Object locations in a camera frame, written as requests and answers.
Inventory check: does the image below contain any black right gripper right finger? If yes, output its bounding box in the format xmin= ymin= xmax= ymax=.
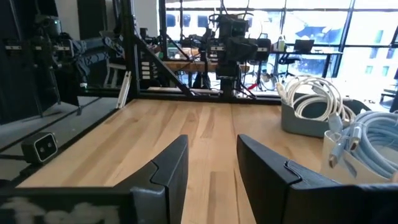
xmin=236 ymin=134 xmax=398 ymax=224

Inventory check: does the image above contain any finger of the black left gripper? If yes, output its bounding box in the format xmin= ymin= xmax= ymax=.
xmin=256 ymin=39 xmax=271 ymax=62
xmin=208 ymin=44 xmax=225 ymax=60

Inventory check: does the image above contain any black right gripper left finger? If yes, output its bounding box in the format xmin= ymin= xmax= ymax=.
xmin=0 ymin=134 xmax=190 ymax=224

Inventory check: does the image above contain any white braided HDMI cable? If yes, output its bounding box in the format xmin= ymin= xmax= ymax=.
xmin=275 ymin=74 xmax=356 ymax=123

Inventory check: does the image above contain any black office chair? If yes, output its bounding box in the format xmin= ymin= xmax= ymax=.
xmin=278 ymin=54 xmax=301 ymax=78

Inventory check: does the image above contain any wooden background table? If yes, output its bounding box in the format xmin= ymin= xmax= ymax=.
xmin=155 ymin=58 xmax=251 ymax=74

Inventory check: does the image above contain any open laptop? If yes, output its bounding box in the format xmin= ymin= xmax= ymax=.
xmin=294 ymin=39 xmax=315 ymax=54

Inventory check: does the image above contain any black background desk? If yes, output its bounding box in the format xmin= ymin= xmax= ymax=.
xmin=270 ymin=49 xmax=343 ymax=78

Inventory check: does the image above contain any white plastic bin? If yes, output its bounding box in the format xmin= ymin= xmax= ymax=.
xmin=320 ymin=129 xmax=398 ymax=184

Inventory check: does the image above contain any dark grey plastic bin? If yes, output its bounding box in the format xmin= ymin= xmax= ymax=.
xmin=280 ymin=93 xmax=371 ymax=138

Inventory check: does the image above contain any white flat bar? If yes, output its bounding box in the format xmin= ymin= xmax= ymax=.
xmin=116 ymin=70 xmax=132 ymax=110

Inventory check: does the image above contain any black table-level camera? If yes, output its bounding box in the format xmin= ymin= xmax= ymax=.
xmin=21 ymin=132 xmax=59 ymax=165

